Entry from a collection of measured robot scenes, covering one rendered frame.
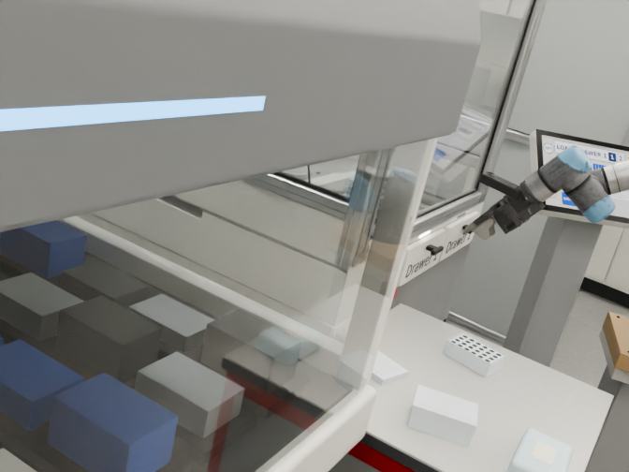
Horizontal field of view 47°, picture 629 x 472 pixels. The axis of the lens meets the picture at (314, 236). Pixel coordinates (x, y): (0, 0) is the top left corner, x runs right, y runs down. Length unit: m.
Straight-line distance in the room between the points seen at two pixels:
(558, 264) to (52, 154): 2.54
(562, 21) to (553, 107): 0.39
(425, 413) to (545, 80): 2.42
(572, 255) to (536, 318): 0.28
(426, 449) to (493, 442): 0.16
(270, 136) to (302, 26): 0.10
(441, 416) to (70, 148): 1.11
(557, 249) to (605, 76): 1.02
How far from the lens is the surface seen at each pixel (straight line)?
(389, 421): 1.49
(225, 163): 0.61
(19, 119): 0.44
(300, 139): 0.70
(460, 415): 1.48
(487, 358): 1.78
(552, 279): 2.90
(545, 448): 1.51
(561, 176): 1.89
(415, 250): 1.96
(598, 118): 3.58
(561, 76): 3.62
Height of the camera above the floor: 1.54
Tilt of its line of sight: 19 degrees down
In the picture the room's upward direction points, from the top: 13 degrees clockwise
